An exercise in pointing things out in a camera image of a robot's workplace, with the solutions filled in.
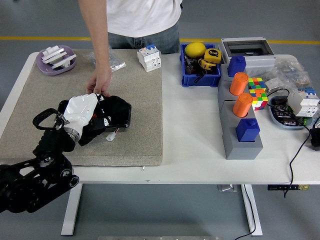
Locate person's right hand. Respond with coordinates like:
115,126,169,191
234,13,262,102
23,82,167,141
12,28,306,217
85,65,113,97

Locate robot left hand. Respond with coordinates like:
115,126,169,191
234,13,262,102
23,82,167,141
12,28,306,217
62,93,111,131

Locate black table control panel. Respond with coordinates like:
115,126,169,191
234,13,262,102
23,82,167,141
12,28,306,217
267,184,310,191

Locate clear bag of metal nuts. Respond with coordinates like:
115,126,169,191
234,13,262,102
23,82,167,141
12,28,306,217
84,44,127,73

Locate white plastic clip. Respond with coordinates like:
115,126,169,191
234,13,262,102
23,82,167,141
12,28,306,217
41,45,70,64
51,54,77,70

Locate small white circuit breaker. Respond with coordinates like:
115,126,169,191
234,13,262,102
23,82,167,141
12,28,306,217
136,44,162,73

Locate purple plastic tray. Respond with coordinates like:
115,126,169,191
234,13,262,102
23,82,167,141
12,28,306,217
35,45,77,76

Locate grey-brown mat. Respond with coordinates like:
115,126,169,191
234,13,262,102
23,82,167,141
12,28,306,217
0,49,164,167

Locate person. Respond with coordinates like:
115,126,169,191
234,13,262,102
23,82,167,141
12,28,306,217
78,0,183,98

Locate dark metal tool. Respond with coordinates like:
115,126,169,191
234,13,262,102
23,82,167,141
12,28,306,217
183,54,200,75

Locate blue plastic bin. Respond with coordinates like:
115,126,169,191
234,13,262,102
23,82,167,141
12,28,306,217
179,43,223,88

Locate yellow foam ball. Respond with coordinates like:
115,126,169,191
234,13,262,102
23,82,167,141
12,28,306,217
184,41,207,58

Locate white table leg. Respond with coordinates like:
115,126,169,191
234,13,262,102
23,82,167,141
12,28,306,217
240,184,264,237
60,183,83,236

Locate yellow black tape measure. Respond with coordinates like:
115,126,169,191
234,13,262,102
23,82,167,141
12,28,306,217
203,48,223,64
199,58,218,72

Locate grey socket base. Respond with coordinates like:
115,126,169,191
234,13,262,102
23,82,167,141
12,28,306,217
219,61,250,82
219,99,264,160
217,79,250,102

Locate blue square block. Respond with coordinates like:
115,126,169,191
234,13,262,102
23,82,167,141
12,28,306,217
235,118,261,143
227,55,248,78

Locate orange cylinder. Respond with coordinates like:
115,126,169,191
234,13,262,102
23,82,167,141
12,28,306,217
232,92,254,118
229,72,250,97

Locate multicolour puzzle cube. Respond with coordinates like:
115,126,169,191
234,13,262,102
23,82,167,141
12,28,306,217
249,88,269,111
247,77,267,91

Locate small labelled packet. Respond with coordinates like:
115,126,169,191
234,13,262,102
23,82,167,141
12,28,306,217
264,77,284,94

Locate light blue tray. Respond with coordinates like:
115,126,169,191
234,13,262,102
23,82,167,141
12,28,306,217
268,95,315,131

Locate clear bag of parts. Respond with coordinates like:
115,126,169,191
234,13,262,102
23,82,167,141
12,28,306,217
270,58,305,78
286,70,313,91

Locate wide white circuit breaker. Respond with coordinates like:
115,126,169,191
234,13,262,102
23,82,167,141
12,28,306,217
286,86,320,118

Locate green terminal block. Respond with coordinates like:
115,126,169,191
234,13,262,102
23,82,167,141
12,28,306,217
286,106,314,125

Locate black power adapter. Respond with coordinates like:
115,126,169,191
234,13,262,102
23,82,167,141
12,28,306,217
309,128,320,152

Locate coloured wires with white plug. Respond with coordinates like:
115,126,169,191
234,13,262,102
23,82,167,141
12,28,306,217
104,127,121,142

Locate grey enclosure with clear lid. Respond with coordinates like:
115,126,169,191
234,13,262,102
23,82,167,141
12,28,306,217
218,37,277,75

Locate grey metal bracket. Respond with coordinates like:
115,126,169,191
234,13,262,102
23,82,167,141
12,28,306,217
216,184,239,193

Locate black floor cable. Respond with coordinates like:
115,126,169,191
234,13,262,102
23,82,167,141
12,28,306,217
233,184,257,240

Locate black power cord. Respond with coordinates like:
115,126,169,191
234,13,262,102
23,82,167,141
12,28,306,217
266,88,313,198

